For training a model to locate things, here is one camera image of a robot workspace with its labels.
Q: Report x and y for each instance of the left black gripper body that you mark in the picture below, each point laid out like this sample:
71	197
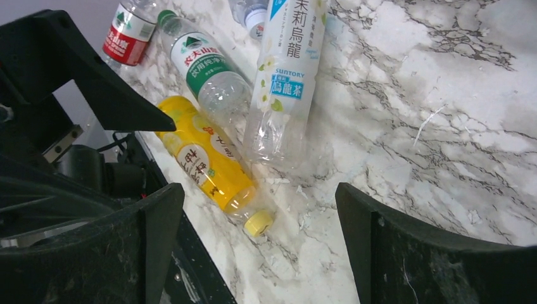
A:
63	185

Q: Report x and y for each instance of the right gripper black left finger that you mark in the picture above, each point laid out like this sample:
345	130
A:
120	258

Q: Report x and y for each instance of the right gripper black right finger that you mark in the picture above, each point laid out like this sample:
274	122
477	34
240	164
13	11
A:
396	258

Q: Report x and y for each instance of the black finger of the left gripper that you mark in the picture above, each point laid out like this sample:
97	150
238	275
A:
43	51

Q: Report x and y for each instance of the red cap bottle table edge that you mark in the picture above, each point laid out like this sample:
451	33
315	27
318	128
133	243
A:
130	33

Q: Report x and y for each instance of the yellow juice bottle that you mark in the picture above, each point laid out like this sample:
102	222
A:
208	160

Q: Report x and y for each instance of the clear bottle green white label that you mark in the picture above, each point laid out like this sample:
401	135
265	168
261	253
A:
222	93

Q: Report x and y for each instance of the small clear water bottle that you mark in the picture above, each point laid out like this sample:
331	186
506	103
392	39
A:
250	14

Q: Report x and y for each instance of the clear square jasmine bottle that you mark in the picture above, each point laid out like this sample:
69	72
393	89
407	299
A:
285	82

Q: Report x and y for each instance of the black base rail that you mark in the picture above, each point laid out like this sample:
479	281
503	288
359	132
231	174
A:
192	276

